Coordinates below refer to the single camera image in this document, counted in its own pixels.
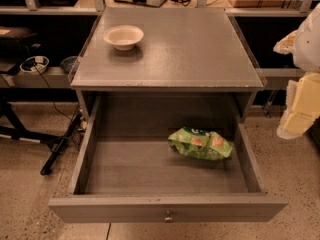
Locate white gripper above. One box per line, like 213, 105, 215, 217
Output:
273, 3, 320, 139

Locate green rice chip bag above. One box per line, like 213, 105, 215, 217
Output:
168, 127, 233, 161

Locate grey cabinet with counter top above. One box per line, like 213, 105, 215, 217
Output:
67, 6, 268, 123

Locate metal drawer knob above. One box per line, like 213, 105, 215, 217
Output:
164, 210, 174, 223

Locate open grey top drawer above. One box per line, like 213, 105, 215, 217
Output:
49, 93, 287, 223

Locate white paper bowl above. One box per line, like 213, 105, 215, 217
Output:
103, 25, 144, 51

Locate dark small bowl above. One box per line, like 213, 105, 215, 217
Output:
60, 56, 79, 73

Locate black stand legs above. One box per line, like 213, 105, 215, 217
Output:
0, 98, 81, 176

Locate white bowl with items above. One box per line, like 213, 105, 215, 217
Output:
20, 56, 49, 74

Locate black cable on floor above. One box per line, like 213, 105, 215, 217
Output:
31, 60, 76, 123

